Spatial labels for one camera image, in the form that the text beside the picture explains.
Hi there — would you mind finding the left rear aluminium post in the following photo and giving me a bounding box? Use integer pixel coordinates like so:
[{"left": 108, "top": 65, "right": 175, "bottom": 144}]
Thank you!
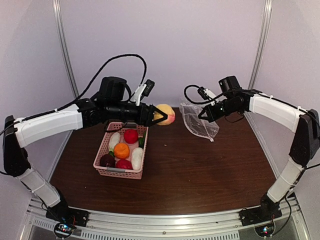
[{"left": 52, "top": 0, "right": 79, "bottom": 98}]

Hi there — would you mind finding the red apple rear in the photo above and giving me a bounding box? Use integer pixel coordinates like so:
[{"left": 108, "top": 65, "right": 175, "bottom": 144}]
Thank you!
[{"left": 123, "top": 129, "right": 139, "bottom": 144}]

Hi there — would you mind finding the circuit board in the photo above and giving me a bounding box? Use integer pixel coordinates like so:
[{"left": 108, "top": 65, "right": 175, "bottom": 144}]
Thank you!
[
  {"left": 254, "top": 223, "right": 275, "bottom": 238},
  {"left": 53, "top": 222, "right": 76, "bottom": 238}
]

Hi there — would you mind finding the right circuit board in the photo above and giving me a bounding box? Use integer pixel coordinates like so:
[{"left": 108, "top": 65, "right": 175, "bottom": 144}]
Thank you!
[{"left": 254, "top": 223, "right": 275, "bottom": 238}]

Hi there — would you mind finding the pink plastic basket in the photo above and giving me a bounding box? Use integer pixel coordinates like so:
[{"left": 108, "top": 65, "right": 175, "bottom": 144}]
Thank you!
[{"left": 93, "top": 122, "right": 149, "bottom": 180}]

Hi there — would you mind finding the right side aluminium rail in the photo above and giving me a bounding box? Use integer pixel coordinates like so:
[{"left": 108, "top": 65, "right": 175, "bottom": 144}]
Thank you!
[{"left": 245, "top": 113, "right": 281, "bottom": 180}]

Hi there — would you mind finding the left black cable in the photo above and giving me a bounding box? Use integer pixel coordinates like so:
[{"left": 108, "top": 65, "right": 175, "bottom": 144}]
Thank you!
[{"left": 53, "top": 53, "right": 148, "bottom": 113}]

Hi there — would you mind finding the clear zip top bag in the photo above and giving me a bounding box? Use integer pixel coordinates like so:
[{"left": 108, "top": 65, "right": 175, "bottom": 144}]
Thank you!
[{"left": 179, "top": 97, "right": 220, "bottom": 143}]

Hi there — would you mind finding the red apple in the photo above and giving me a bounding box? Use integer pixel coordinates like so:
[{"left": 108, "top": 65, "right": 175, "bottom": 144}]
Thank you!
[
  {"left": 115, "top": 159, "right": 133, "bottom": 170},
  {"left": 123, "top": 129, "right": 139, "bottom": 144}
]

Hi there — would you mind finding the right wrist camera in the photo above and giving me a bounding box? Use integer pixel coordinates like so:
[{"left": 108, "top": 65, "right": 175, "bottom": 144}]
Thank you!
[{"left": 197, "top": 86, "right": 217, "bottom": 106}]

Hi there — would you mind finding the right black cable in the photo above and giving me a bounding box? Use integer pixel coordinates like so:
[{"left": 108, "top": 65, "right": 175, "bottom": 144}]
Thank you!
[{"left": 184, "top": 84, "right": 213, "bottom": 105}]

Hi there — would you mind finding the white radish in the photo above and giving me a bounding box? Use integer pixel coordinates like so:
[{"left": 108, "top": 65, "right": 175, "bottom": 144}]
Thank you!
[
  {"left": 108, "top": 132, "right": 121, "bottom": 152},
  {"left": 131, "top": 147, "right": 144, "bottom": 171}
]

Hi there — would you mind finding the front aluminium frame rail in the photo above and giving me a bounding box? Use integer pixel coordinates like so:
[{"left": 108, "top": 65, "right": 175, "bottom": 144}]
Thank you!
[{"left": 17, "top": 197, "right": 311, "bottom": 240}]

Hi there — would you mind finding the black cable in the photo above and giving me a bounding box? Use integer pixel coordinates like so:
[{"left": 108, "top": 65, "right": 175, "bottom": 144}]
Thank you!
[
  {"left": 184, "top": 84, "right": 213, "bottom": 105},
  {"left": 53, "top": 53, "right": 148, "bottom": 113}
]

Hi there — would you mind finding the aluminium post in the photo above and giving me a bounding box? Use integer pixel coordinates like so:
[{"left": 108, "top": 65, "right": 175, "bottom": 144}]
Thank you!
[
  {"left": 52, "top": 0, "right": 79, "bottom": 98},
  {"left": 248, "top": 0, "right": 273, "bottom": 89}
]

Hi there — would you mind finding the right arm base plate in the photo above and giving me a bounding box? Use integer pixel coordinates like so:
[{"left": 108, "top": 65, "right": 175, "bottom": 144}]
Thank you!
[{"left": 238, "top": 206, "right": 282, "bottom": 227}]

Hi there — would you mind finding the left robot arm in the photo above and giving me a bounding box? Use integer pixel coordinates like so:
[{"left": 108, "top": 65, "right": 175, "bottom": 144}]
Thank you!
[{"left": 2, "top": 76, "right": 168, "bottom": 222}]

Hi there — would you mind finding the red apple front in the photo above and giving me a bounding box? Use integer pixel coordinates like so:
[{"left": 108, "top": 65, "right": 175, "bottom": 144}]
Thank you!
[{"left": 115, "top": 159, "right": 133, "bottom": 170}]

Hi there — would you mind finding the orange tangerine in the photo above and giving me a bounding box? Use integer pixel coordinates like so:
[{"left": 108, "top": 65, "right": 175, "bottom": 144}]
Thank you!
[{"left": 114, "top": 142, "right": 130, "bottom": 159}]

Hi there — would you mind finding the yellow peach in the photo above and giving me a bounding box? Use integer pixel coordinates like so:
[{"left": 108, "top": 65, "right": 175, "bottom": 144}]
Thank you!
[{"left": 156, "top": 103, "right": 176, "bottom": 126}]

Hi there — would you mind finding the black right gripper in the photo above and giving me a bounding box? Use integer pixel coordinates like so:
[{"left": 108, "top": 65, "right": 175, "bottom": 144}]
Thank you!
[{"left": 198, "top": 97, "right": 241, "bottom": 123}]

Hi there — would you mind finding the white radish left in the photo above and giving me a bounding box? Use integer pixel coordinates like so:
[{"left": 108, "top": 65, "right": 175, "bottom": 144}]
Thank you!
[{"left": 108, "top": 132, "right": 121, "bottom": 152}]

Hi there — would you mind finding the right rear aluminium post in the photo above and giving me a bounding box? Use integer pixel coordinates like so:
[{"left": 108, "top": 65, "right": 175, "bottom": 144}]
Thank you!
[{"left": 248, "top": 0, "right": 273, "bottom": 89}]

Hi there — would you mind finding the green vegetable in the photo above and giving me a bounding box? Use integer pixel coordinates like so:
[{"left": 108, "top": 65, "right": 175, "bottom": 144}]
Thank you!
[{"left": 138, "top": 131, "right": 147, "bottom": 149}]

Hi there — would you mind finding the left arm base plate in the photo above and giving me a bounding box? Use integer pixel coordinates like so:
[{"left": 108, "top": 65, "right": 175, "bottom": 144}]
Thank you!
[{"left": 45, "top": 208, "right": 89, "bottom": 227}]

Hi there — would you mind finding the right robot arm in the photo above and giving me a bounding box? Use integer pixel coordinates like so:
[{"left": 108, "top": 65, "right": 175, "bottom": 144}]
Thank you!
[{"left": 197, "top": 76, "right": 320, "bottom": 221}]

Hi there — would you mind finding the white radish right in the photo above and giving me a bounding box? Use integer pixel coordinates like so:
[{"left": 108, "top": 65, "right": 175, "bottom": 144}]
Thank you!
[{"left": 131, "top": 147, "right": 144, "bottom": 171}]

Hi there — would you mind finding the left circuit board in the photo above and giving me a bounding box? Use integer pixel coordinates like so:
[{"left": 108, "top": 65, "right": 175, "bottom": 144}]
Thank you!
[{"left": 53, "top": 222, "right": 76, "bottom": 238}]

